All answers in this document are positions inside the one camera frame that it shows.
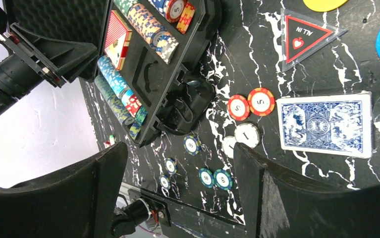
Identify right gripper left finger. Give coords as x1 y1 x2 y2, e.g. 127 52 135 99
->
0 142 128 238

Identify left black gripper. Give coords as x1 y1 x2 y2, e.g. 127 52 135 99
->
3 23 98 88

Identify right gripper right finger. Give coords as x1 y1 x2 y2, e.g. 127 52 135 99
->
233 143 380 238

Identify red playing card deck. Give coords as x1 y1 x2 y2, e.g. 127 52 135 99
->
104 10 132 70

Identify blue playing card deck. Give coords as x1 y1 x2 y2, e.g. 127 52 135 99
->
276 91 373 159

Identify triangular all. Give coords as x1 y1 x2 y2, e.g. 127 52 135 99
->
280 8 347 72

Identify yellow big blind button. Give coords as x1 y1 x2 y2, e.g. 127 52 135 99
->
303 0 348 12

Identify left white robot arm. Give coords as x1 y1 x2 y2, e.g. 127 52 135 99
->
0 23 98 115

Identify black poker set case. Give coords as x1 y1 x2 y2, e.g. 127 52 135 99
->
3 0 221 147

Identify teal fifty chip right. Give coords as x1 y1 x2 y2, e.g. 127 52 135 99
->
214 169 233 190

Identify teal fifty chip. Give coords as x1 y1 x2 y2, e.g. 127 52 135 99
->
214 169 233 190
199 168 215 188

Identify light blue chip stack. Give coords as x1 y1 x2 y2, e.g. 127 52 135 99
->
97 56 148 126

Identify red white small box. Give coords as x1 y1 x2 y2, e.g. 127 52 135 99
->
104 141 111 148

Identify pale green chip stack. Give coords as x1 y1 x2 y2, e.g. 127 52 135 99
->
94 74 141 140

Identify teal fifty chip left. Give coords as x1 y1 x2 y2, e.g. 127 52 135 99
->
199 168 215 188

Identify white one chip right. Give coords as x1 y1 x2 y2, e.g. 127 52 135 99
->
234 122 261 148

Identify white one chip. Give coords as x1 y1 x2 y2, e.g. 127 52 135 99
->
234 122 261 148
222 136 236 159

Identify white one chip left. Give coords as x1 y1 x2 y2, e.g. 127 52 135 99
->
222 136 236 159

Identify blue fifty chip lowest left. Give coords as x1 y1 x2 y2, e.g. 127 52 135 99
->
159 175 171 190

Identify blue fifty chip far left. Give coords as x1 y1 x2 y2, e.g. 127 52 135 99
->
164 158 177 175

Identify red five chip right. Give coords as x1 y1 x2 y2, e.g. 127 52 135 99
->
248 87 275 117

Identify red five chip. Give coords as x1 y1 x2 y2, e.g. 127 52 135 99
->
227 95 250 121
248 87 275 117

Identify red five chip left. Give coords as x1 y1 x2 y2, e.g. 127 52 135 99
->
227 95 250 121

